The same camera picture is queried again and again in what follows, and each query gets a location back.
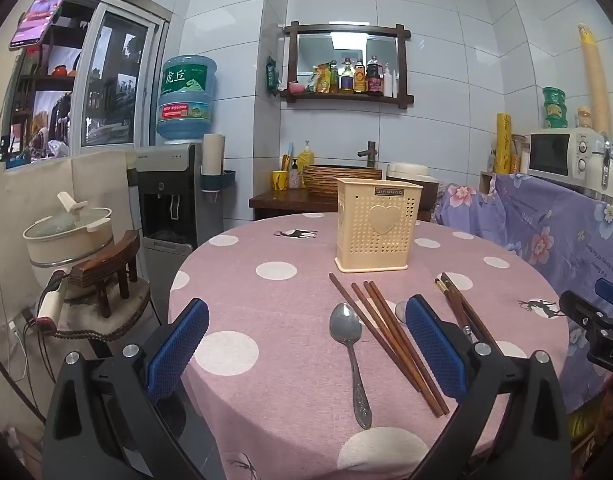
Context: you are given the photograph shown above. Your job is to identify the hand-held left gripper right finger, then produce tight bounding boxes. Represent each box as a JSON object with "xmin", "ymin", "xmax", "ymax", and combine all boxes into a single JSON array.
[{"xmin": 405, "ymin": 295, "xmax": 572, "ymax": 480}]

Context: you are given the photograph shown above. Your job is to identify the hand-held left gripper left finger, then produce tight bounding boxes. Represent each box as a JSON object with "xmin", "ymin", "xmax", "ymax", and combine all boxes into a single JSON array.
[{"xmin": 42, "ymin": 298, "xmax": 210, "ymax": 480}]

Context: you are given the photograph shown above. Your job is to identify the brown wooden chopstick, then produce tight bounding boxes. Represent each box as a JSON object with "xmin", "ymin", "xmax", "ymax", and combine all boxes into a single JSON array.
[
  {"xmin": 363, "ymin": 280, "xmax": 450, "ymax": 415},
  {"xmin": 329, "ymin": 273, "xmax": 421, "ymax": 392},
  {"xmin": 351, "ymin": 283, "xmax": 444, "ymax": 418}
]

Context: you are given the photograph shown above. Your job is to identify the dark gold-banded chopstick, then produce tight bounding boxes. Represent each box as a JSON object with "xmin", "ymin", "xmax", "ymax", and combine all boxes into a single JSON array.
[
  {"xmin": 441, "ymin": 272, "xmax": 499, "ymax": 353},
  {"xmin": 435, "ymin": 278, "xmax": 469, "ymax": 333}
]

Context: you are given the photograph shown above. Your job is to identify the cream plastic utensil holder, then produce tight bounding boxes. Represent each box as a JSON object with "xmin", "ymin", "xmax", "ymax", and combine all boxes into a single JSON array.
[{"xmin": 335, "ymin": 177, "xmax": 424, "ymax": 273}]

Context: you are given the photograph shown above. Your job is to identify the beige fringed cushion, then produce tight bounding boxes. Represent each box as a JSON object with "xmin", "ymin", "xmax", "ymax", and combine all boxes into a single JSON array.
[{"xmin": 54, "ymin": 279, "xmax": 153, "ymax": 344}]

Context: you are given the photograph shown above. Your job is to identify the purple floral cloth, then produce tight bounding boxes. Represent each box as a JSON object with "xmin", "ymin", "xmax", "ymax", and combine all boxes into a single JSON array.
[{"xmin": 433, "ymin": 172, "xmax": 613, "ymax": 413}]

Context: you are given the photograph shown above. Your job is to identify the pink polka-dot tablecloth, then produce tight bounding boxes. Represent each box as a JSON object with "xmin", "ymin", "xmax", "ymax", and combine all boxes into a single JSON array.
[{"xmin": 167, "ymin": 212, "xmax": 572, "ymax": 480}]

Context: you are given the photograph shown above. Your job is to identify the small dark wooden stool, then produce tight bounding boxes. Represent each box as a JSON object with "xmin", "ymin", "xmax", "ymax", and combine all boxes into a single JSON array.
[{"xmin": 67, "ymin": 230, "xmax": 142, "ymax": 319}]

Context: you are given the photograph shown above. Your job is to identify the white red handheld appliance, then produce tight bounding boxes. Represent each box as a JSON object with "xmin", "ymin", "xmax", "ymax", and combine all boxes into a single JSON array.
[{"xmin": 35, "ymin": 270, "xmax": 68, "ymax": 332}]

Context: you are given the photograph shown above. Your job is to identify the white microwave oven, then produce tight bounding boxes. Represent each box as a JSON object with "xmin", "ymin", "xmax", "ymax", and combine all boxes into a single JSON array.
[{"xmin": 527, "ymin": 129, "xmax": 613, "ymax": 201}]

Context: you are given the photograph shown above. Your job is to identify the grey water dispenser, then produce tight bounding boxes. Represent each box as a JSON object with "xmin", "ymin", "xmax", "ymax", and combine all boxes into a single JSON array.
[{"xmin": 135, "ymin": 142, "xmax": 224, "ymax": 257}]

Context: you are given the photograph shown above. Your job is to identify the cream pot with lid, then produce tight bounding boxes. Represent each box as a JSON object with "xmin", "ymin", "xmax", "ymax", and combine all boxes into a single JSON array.
[{"xmin": 22, "ymin": 191, "xmax": 114, "ymax": 268}]

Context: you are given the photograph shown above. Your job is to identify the white brown rice cooker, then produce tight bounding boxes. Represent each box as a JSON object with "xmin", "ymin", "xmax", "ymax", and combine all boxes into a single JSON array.
[{"xmin": 386, "ymin": 162, "xmax": 440, "ymax": 191}]

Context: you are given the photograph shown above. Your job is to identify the dark wooden cabinet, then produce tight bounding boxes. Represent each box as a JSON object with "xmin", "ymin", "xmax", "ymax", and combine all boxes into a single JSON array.
[{"xmin": 249, "ymin": 190, "xmax": 433, "ymax": 222}]

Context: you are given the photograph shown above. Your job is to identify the yellow wrap roll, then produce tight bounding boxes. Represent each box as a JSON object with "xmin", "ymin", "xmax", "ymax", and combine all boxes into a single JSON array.
[{"xmin": 495, "ymin": 113, "xmax": 513, "ymax": 175}]

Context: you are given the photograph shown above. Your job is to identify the stack of paper cups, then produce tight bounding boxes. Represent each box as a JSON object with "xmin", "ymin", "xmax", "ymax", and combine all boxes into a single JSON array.
[{"xmin": 202, "ymin": 133, "xmax": 226, "ymax": 176}]

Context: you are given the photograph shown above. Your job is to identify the woven brown wash basin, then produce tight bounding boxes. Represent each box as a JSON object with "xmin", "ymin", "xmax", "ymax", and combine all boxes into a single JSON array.
[{"xmin": 303, "ymin": 164, "xmax": 383, "ymax": 200}]

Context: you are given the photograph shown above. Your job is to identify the bronze faucet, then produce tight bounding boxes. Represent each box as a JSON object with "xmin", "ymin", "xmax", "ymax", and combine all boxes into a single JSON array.
[{"xmin": 357, "ymin": 141, "xmax": 380, "ymax": 167}]

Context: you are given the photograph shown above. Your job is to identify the tall yellow foam roll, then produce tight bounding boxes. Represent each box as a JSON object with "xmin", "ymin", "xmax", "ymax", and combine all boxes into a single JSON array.
[{"xmin": 579, "ymin": 24, "xmax": 612, "ymax": 134}]

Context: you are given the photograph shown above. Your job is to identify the blue water jug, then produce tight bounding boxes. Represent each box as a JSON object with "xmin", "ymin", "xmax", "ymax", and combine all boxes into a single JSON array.
[{"xmin": 156, "ymin": 55, "xmax": 218, "ymax": 145}]

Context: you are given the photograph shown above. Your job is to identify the sliding glass window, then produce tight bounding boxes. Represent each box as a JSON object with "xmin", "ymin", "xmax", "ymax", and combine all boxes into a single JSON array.
[{"xmin": 4, "ymin": 0, "xmax": 168, "ymax": 167}]

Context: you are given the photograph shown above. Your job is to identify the dark soy sauce bottle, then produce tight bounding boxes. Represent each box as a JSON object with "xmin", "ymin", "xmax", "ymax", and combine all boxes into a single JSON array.
[{"xmin": 366, "ymin": 56, "xmax": 384, "ymax": 95}]

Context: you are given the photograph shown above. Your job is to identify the yellow green seasoning packet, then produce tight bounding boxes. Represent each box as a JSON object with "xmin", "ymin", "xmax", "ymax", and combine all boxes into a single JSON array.
[{"xmin": 312, "ymin": 64, "xmax": 332, "ymax": 94}]

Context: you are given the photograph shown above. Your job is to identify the smartphone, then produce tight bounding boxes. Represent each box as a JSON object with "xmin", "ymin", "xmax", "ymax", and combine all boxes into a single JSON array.
[{"xmin": 8, "ymin": 0, "xmax": 76, "ymax": 52}]

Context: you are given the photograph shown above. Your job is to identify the blue wall cup holder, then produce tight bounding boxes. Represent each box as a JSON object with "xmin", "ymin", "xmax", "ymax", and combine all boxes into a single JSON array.
[{"xmin": 201, "ymin": 170, "xmax": 236, "ymax": 194}]

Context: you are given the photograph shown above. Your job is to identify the wooden framed wall mirror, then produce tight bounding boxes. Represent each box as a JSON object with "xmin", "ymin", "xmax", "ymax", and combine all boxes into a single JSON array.
[{"xmin": 280, "ymin": 22, "xmax": 415, "ymax": 109}]

